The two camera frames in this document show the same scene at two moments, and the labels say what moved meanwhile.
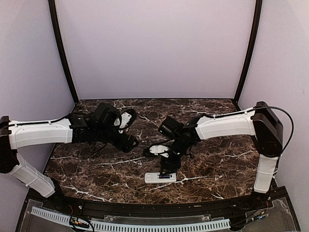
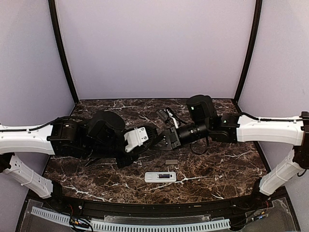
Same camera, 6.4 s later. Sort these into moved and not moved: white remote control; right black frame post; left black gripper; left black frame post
Moved: left black gripper
Not moved: left black frame post; white remote control; right black frame post
